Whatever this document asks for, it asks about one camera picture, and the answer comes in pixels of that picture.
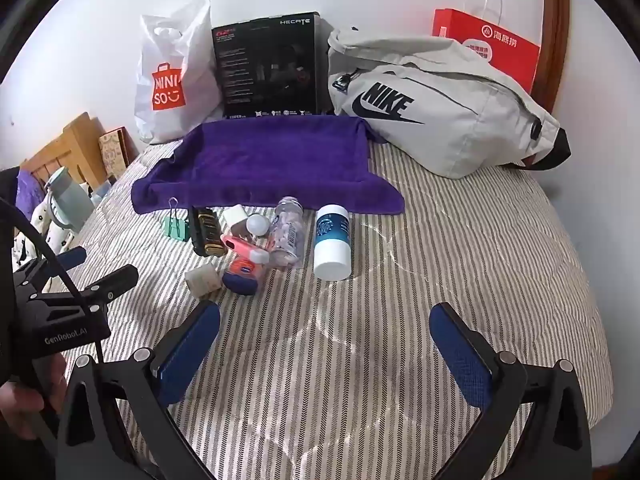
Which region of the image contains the white patterned cloth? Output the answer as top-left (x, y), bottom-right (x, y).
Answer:
top-left (12, 195), bottom-right (76, 263)

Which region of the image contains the red paper bag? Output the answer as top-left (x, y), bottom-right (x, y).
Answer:
top-left (432, 0), bottom-right (542, 96)

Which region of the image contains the black stick lighter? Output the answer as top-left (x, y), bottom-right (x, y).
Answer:
top-left (188, 206), bottom-right (203, 256)

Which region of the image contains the striped bedsheet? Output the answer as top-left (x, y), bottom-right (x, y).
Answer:
top-left (12, 130), bottom-right (615, 480)

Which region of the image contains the grey waist bag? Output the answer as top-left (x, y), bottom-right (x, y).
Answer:
top-left (327, 26), bottom-right (572, 180)

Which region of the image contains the white bottle with blue label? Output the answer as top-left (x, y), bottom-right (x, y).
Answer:
top-left (314, 204), bottom-right (351, 282)

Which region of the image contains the small white round-top bottle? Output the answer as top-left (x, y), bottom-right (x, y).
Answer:
top-left (239, 213), bottom-right (271, 238)

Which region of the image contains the purple cloth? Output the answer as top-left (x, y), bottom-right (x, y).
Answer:
top-left (15, 170), bottom-right (47, 216)

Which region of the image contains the green binder clip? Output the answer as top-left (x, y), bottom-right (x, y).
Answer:
top-left (162, 197), bottom-right (190, 242)

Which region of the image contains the person's left hand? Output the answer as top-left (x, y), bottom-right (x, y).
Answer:
top-left (0, 352), bottom-right (68, 441)

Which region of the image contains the small blue orange jar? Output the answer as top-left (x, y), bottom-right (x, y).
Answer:
top-left (222, 256), bottom-right (261, 295)

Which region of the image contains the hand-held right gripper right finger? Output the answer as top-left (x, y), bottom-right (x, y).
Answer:
top-left (430, 301), bottom-right (593, 480)

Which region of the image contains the patterned brown box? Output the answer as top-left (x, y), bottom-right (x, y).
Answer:
top-left (98, 128), bottom-right (133, 181)

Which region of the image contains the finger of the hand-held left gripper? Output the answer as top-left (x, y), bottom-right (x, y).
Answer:
top-left (49, 246), bottom-right (87, 272)
top-left (82, 265), bottom-right (139, 305)

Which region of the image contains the clear candy bottle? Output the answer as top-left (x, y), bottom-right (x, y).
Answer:
top-left (269, 196), bottom-right (305, 267)

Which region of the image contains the white plastic shopping bag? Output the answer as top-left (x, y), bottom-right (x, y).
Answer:
top-left (134, 0), bottom-right (223, 145)

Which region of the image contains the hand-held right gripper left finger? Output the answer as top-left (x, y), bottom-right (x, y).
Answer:
top-left (55, 301), bottom-right (222, 480)

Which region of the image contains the wooden headboard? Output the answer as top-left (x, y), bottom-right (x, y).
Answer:
top-left (20, 112), bottom-right (108, 196)

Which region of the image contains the black gold label lighter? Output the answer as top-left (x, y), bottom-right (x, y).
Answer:
top-left (197, 208), bottom-right (224, 259)

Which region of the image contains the pink tube with white cap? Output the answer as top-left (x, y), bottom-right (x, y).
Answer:
top-left (220, 234), bottom-right (271, 263)

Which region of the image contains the brown wooden frame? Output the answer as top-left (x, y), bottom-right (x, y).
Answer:
top-left (530, 0), bottom-right (572, 113)

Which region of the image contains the white power adapter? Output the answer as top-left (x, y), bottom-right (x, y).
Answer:
top-left (222, 204), bottom-right (249, 228)

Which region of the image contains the purple towel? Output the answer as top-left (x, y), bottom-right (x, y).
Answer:
top-left (131, 115), bottom-right (406, 217)

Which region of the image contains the beige eraser cube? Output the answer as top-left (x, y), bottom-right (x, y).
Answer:
top-left (185, 265), bottom-right (222, 301)

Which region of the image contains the black headset box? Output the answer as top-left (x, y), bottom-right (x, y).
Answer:
top-left (211, 10), bottom-right (323, 120)

